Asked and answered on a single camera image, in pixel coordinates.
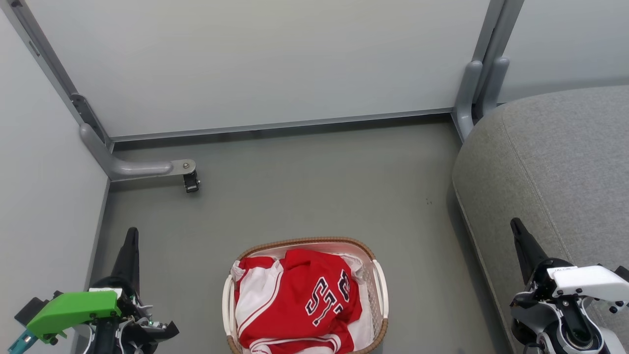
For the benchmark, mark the red jersey with lettering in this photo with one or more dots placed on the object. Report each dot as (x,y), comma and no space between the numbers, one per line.
(295,295)

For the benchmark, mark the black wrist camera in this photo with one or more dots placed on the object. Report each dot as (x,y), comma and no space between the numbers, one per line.
(623,273)
(29,307)

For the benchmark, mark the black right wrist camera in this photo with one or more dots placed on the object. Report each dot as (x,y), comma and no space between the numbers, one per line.
(623,273)

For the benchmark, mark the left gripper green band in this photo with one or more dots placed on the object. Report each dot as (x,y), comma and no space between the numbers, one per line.
(73,307)

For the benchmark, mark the grey partition bottom rail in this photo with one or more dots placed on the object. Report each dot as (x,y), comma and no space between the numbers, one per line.
(275,125)

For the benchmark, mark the black caster wheel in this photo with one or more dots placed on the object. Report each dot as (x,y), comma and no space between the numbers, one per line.
(191,183)

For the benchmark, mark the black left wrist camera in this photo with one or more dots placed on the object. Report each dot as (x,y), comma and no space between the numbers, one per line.
(29,307)

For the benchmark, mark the grey upholstered couch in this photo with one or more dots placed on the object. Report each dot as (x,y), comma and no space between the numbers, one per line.
(565,162)

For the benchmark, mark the white basket brown woven rim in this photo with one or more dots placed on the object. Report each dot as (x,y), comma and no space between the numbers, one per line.
(304,241)

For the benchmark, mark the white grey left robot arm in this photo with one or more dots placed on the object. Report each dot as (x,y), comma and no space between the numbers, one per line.
(142,330)

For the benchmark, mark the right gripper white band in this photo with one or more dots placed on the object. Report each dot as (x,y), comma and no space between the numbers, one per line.
(585,282)

